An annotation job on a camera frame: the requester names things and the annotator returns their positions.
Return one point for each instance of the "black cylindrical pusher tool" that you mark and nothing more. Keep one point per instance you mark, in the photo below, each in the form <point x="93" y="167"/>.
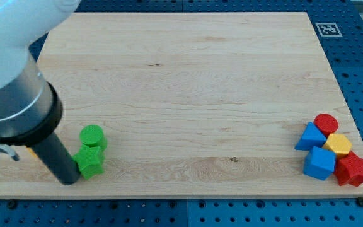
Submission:
<point x="57" y="159"/>

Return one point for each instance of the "yellow hexagon block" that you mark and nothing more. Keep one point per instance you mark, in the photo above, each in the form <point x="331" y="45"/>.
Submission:
<point x="339" y="144"/>

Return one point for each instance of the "red cylinder block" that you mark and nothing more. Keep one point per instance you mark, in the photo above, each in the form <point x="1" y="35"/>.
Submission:
<point x="326" y="123"/>

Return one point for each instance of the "yellow block behind tool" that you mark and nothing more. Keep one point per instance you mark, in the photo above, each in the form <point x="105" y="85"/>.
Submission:
<point x="31" y="151"/>

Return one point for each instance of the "green cylinder block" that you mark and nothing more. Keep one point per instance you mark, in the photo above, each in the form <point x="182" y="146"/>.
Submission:
<point x="93" y="136"/>

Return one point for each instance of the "red star block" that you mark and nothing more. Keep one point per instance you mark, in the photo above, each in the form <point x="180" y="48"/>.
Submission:
<point x="349" y="170"/>

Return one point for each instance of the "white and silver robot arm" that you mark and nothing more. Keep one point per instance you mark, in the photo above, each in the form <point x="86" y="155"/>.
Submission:
<point x="30" y="108"/>

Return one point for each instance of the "white fiducial marker tag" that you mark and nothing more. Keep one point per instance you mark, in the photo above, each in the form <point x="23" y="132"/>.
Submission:
<point x="327" y="29"/>

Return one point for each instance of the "green star block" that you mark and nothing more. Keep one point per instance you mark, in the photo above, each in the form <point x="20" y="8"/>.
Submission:
<point x="90" y="161"/>

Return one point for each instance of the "blue cube block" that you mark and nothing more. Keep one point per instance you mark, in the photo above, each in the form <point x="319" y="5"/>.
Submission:
<point x="319" y="163"/>

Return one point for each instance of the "wooden board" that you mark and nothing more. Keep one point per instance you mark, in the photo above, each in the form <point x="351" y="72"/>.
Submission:
<point x="193" y="106"/>

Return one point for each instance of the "blue triangle block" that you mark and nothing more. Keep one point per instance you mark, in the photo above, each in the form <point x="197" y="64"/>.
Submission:
<point x="310" y="138"/>

